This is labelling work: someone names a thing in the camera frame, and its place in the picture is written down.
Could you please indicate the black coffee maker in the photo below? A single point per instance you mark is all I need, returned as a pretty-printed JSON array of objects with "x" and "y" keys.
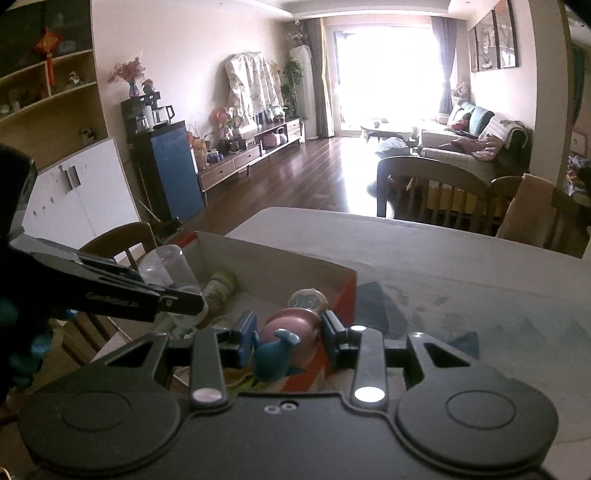
[{"x": 147, "y": 113}]

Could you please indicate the brown wooden chair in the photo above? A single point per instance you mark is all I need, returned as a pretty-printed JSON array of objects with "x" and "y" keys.
[{"x": 120, "y": 237}]

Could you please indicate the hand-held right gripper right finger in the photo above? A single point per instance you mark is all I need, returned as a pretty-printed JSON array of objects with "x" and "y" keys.
[{"x": 331, "y": 339}]

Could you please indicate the dark framed wall picture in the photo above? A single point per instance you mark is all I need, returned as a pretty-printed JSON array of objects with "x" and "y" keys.
[
  {"x": 472, "y": 50},
  {"x": 505, "y": 37},
  {"x": 485, "y": 44}
]

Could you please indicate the grey blue curtain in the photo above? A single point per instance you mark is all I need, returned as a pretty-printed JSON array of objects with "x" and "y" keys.
[
  {"x": 444, "y": 64},
  {"x": 318, "y": 78}
]

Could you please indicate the wooden dining chair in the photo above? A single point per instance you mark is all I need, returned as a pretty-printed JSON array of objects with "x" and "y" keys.
[{"x": 568, "y": 203}]

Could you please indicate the beige towel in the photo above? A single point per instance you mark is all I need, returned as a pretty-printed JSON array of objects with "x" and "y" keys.
[{"x": 526, "y": 207}]

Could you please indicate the long wooden tv cabinet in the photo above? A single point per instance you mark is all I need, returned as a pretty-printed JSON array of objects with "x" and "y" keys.
[{"x": 231, "y": 164}]

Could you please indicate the beige sofa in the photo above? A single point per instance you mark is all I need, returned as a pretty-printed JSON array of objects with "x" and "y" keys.
[{"x": 448, "y": 157}]

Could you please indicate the pink artificial flowers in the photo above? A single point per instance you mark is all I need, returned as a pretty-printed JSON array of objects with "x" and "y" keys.
[{"x": 224, "y": 117}]

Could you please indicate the blue mountain print table mat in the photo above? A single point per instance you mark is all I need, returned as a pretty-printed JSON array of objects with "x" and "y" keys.
[{"x": 461, "y": 314}]

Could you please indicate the small grey cup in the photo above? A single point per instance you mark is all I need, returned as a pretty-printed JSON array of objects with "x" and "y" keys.
[{"x": 86, "y": 134}]

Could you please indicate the white standing air conditioner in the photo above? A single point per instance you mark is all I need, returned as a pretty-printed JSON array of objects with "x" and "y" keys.
[{"x": 305, "y": 92}]

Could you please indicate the pink and blue whale toy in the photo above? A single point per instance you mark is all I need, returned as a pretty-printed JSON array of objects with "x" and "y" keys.
[{"x": 295, "y": 325}]

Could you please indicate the dried flower bouquet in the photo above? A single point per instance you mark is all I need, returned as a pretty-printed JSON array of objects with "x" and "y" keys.
[{"x": 296, "y": 36}]

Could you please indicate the dark wooden slatted chair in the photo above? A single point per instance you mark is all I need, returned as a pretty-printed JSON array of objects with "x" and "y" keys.
[{"x": 415, "y": 166}]

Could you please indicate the wooden wall shelf unit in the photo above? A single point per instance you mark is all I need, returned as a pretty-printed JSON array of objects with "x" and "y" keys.
[{"x": 69, "y": 69}]

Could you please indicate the small white figurine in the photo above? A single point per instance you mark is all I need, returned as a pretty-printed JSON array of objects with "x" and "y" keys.
[{"x": 75, "y": 79}]

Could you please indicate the pale blanket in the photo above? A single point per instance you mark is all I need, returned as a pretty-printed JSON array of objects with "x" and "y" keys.
[{"x": 503, "y": 134}]

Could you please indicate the white low cabinet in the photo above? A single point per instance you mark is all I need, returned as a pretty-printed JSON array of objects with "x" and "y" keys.
[{"x": 92, "y": 184}]

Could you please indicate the pink flowers in vase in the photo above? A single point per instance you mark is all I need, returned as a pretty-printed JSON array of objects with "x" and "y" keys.
[{"x": 127, "y": 71}]

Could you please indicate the clear plastic jar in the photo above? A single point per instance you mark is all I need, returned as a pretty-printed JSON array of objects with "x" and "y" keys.
[{"x": 161, "y": 267}]

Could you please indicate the green potted plant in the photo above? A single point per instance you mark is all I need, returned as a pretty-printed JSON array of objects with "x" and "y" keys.
[{"x": 292, "y": 83}]

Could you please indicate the clear round charm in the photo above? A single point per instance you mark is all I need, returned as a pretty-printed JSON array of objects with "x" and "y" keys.
[{"x": 307, "y": 299}]

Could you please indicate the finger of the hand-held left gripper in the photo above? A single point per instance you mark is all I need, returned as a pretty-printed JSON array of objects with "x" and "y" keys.
[
  {"x": 69, "y": 261},
  {"x": 120, "y": 300}
]

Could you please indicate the red and white cardboard box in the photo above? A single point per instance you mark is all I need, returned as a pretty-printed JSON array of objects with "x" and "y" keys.
[{"x": 286, "y": 267}]

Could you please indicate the cloth covered television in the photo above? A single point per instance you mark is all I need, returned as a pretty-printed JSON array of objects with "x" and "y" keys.
[{"x": 251, "y": 87}]

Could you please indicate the oval coffee table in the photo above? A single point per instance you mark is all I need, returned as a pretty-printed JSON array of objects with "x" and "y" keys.
[{"x": 388, "y": 127}]

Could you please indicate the pink flower bouquet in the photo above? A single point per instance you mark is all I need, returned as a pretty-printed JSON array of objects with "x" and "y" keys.
[{"x": 461, "y": 90}]

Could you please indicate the red knot hanging ornament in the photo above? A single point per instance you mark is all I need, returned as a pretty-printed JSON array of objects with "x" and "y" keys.
[{"x": 47, "y": 44}]

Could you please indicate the green-lid glass jar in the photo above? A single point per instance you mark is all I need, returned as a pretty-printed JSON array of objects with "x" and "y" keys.
[{"x": 221, "y": 284}]

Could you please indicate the green curtain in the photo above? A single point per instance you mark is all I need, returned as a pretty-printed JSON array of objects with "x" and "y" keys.
[{"x": 579, "y": 83}]

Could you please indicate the blue grey floor cushion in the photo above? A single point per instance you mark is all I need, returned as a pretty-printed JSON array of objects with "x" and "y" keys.
[{"x": 392, "y": 147}]

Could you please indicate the person's left hand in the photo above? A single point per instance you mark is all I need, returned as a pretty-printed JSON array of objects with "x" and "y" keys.
[{"x": 34, "y": 350}]

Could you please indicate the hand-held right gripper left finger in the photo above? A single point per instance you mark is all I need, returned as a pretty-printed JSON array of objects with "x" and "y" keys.
[{"x": 244, "y": 339}]

